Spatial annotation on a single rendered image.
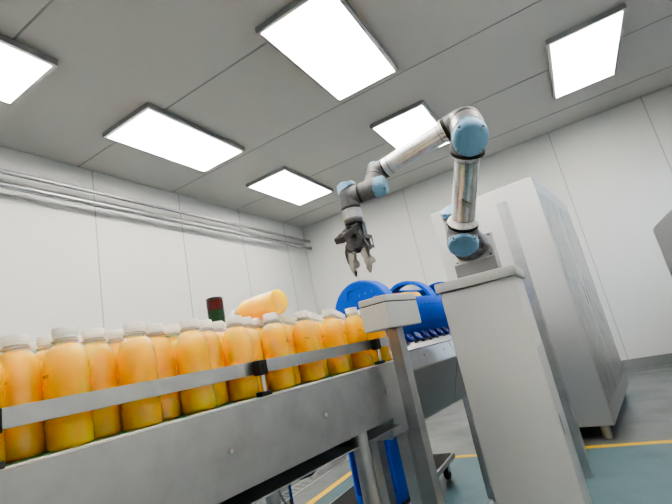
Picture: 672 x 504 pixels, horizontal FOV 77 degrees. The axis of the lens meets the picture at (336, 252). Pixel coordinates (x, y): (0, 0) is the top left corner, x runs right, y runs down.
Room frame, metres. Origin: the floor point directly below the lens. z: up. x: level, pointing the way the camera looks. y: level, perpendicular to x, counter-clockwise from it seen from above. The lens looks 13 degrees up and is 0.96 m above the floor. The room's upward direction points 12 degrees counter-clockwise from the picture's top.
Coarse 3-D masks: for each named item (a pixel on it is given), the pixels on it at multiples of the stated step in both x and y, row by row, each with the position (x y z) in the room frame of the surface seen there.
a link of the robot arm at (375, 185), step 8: (368, 176) 1.52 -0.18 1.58; (376, 176) 1.51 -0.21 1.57; (360, 184) 1.50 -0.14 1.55; (368, 184) 1.48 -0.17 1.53; (376, 184) 1.47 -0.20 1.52; (384, 184) 1.47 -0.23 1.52; (360, 192) 1.50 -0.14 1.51; (368, 192) 1.49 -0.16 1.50; (376, 192) 1.49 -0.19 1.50; (384, 192) 1.49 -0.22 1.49; (360, 200) 1.52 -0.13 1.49; (368, 200) 1.53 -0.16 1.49
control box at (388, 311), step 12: (372, 300) 1.30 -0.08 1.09; (384, 300) 1.28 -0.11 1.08; (396, 300) 1.33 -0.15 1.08; (408, 300) 1.40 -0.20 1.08; (360, 312) 1.33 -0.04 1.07; (372, 312) 1.31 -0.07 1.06; (384, 312) 1.28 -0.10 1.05; (396, 312) 1.32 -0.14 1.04; (408, 312) 1.38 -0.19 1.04; (372, 324) 1.31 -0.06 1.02; (384, 324) 1.29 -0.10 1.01; (396, 324) 1.30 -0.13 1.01; (408, 324) 1.36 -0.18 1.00
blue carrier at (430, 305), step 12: (348, 288) 1.79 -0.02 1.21; (360, 288) 1.76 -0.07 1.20; (372, 288) 1.72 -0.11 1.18; (384, 288) 1.73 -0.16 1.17; (396, 288) 2.13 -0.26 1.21; (432, 288) 2.50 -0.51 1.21; (348, 300) 1.81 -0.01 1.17; (360, 300) 1.76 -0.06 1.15; (420, 300) 1.91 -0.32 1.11; (432, 300) 2.01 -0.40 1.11; (420, 312) 1.89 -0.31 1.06; (432, 312) 1.99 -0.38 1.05; (444, 312) 2.11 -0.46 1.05; (420, 324) 1.92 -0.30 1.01; (432, 324) 2.03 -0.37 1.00; (444, 324) 2.16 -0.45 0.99
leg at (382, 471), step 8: (376, 448) 1.79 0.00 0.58; (384, 448) 1.82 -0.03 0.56; (376, 456) 1.79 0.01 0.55; (384, 456) 1.81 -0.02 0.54; (376, 464) 1.80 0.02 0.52; (384, 464) 1.80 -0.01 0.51; (376, 472) 1.80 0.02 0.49; (384, 472) 1.79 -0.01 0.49; (384, 480) 1.79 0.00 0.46; (384, 488) 1.79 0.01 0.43; (392, 488) 1.81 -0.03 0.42; (384, 496) 1.80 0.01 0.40; (392, 496) 1.81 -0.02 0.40
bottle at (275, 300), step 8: (256, 296) 1.20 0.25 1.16; (264, 296) 1.16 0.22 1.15; (272, 296) 1.15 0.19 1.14; (280, 296) 1.18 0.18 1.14; (240, 304) 1.23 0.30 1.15; (248, 304) 1.20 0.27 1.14; (256, 304) 1.18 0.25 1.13; (264, 304) 1.16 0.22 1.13; (272, 304) 1.15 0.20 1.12; (280, 304) 1.18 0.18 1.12; (240, 312) 1.22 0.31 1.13; (248, 312) 1.20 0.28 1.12; (256, 312) 1.19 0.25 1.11; (264, 312) 1.17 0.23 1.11; (280, 312) 1.17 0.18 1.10
